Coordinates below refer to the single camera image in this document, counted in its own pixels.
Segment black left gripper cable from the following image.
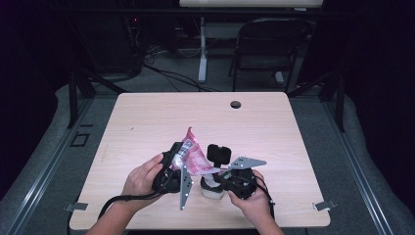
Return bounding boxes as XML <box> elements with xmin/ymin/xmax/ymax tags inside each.
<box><xmin>97</xmin><ymin>191</ymin><xmax>164</xmax><ymax>220</ymax></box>

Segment black folding chair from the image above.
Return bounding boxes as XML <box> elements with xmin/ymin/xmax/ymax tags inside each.
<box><xmin>228</xmin><ymin>18</ymin><xmax>315</xmax><ymax>94</ymax></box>

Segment dark computer case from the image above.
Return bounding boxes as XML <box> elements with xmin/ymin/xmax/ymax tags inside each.
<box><xmin>77</xmin><ymin>14</ymin><xmax>145</xmax><ymax>74</ymax></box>

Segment person's right hand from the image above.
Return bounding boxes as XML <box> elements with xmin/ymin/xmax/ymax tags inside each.
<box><xmin>227</xmin><ymin>169</ymin><xmax>275</xmax><ymax>226</ymax></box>

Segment aluminium floor rail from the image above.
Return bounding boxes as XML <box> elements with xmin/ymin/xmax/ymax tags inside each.
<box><xmin>321</xmin><ymin>97</ymin><xmax>395</xmax><ymax>235</ymax></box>
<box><xmin>0</xmin><ymin>97</ymin><xmax>96</xmax><ymax>235</ymax></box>

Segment black metal frame post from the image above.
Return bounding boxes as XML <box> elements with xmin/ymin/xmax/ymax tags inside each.
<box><xmin>68</xmin><ymin>70</ymin><xmax>128</xmax><ymax>129</ymax></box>
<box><xmin>287</xmin><ymin>70</ymin><xmax>346</xmax><ymax>133</ymax></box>

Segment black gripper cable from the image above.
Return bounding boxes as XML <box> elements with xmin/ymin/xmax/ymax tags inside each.
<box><xmin>97</xmin><ymin>191</ymin><xmax>164</xmax><ymax>220</ymax></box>
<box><xmin>255</xmin><ymin>175</ymin><xmax>277</xmax><ymax>220</ymax></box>

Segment person's left hand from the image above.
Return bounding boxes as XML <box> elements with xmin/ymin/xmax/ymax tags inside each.
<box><xmin>121</xmin><ymin>153</ymin><xmax>164</xmax><ymax>210</ymax></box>

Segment white desk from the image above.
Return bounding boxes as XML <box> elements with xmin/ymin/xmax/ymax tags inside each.
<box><xmin>179</xmin><ymin>0</ymin><xmax>324</xmax><ymax>86</ymax></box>

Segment pink printed clear plastic bag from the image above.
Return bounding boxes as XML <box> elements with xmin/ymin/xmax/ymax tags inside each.
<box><xmin>170</xmin><ymin>126</ymin><xmax>222</xmax><ymax>177</ymax></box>

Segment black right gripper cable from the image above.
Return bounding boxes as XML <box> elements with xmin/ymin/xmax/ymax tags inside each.
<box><xmin>255</xmin><ymin>175</ymin><xmax>277</xmax><ymax>220</ymax></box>

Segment black floor cables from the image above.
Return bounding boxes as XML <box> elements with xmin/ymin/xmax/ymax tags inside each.
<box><xmin>143</xmin><ymin>62</ymin><xmax>218</xmax><ymax>93</ymax></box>

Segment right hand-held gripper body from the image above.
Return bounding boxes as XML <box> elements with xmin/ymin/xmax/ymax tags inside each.
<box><xmin>224</xmin><ymin>156</ymin><xmax>267</xmax><ymax>201</ymax></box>

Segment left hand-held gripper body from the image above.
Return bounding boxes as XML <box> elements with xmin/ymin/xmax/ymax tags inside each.
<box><xmin>152</xmin><ymin>151</ymin><xmax>194</xmax><ymax>211</ymax></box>

